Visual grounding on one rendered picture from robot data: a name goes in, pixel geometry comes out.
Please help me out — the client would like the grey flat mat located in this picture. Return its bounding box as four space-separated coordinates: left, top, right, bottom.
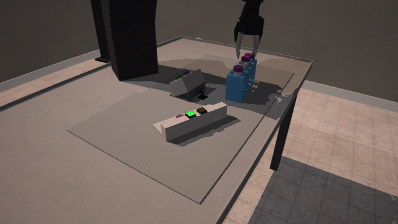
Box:
67 54 294 204

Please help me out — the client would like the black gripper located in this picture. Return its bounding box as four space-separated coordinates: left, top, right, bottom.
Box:
234 0 264 60

